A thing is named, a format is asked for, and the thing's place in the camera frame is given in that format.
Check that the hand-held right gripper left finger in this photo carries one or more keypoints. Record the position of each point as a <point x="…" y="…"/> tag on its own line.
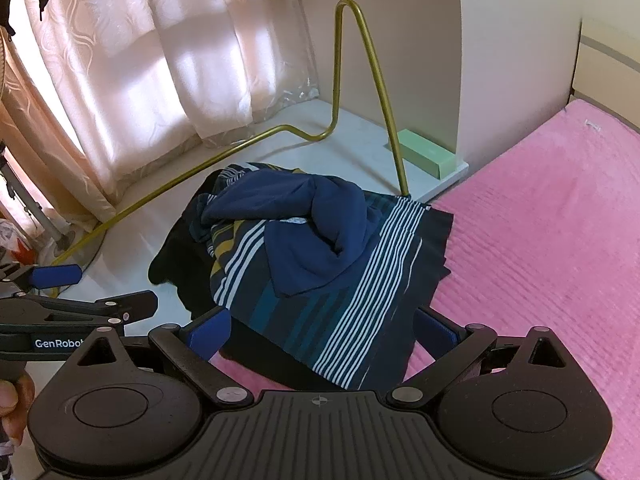
<point x="207" y="332"/>

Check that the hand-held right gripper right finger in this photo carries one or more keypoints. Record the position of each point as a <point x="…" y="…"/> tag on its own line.
<point x="435" y="332"/>

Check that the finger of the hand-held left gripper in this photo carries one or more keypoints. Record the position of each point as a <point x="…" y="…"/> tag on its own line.
<point x="100" y="307"/>
<point x="55" y="276"/>

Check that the dark striped garment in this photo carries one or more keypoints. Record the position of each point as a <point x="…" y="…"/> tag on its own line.
<point x="360" y="320"/>

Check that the navy blue polo shirt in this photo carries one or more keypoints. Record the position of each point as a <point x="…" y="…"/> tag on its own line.
<point x="320" y="240"/>

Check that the gold metal clothes rack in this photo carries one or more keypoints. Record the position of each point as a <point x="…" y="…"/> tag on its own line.
<point x="345" y="3"/>

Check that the person's left hand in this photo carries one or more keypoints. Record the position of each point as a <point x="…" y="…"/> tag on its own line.
<point x="15" y="405"/>

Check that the white red plastic bag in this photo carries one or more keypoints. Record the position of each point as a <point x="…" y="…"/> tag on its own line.
<point x="12" y="240"/>

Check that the standing fan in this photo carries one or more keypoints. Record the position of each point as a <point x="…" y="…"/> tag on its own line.
<point x="31" y="205"/>

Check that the black garment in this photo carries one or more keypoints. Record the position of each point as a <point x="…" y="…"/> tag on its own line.
<point x="180" y="260"/>

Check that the peach curtain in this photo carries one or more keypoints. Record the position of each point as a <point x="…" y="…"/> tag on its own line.
<point x="55" y="150"/>

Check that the pink bed blanket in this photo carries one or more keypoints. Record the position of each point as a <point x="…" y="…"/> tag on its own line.
<point x="550" y="260"/>

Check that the green box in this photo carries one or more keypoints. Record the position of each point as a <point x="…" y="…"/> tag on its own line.
<point x="420" y="152"/>

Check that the sheer patterned curtain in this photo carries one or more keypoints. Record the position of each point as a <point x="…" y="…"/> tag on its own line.
<point x="175" y="60"/>

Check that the beige bed headboard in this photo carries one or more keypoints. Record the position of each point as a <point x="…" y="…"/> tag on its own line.
<point x="610" y="75"/>

